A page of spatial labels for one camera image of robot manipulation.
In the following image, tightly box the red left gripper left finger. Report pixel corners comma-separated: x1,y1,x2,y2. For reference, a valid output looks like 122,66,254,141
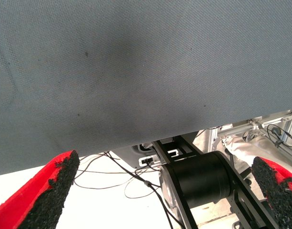
0,149,80,229

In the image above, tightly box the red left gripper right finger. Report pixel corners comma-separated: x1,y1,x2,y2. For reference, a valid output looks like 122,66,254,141
252,156,292,229

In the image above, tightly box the white fabric cover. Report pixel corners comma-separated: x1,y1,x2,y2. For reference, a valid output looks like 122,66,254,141
225,135,292,167

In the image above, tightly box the black cylindrical robot torso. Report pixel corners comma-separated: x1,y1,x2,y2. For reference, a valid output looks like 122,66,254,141
160,151,234,212

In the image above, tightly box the small white adapter box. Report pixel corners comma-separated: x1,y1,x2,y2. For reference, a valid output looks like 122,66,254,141
138,155,161,167

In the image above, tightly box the dark grey table cloth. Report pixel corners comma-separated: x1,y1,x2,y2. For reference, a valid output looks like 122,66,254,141
0,0,292,177

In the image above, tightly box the thin black floor cable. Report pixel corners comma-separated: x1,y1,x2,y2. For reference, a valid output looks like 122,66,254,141
73,152,161,200

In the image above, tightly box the black cable on aluminium frame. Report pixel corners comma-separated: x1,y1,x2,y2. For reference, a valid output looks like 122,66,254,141
266,123,292,148

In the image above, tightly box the aluminium profile frame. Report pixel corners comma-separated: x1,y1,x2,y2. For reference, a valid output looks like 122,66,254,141
207,108,292,153

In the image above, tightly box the thick black floor cable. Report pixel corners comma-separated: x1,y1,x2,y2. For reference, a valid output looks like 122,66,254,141
104,151,186,229

